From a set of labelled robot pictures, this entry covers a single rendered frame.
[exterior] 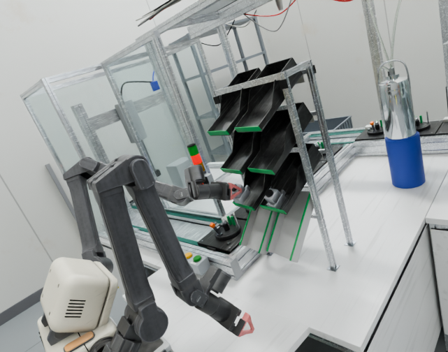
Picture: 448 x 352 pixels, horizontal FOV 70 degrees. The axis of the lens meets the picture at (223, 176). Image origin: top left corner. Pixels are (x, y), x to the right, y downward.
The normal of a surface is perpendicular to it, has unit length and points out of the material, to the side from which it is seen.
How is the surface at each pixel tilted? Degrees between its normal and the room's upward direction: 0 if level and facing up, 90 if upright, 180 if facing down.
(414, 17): 90
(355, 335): 0
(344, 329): 0
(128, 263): 89
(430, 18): 90
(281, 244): 45
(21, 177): 90
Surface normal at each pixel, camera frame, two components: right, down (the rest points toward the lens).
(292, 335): -0.32, -0.89
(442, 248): -0.65, 0.45
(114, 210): 0.57, 0.15
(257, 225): -0.76, -0.32
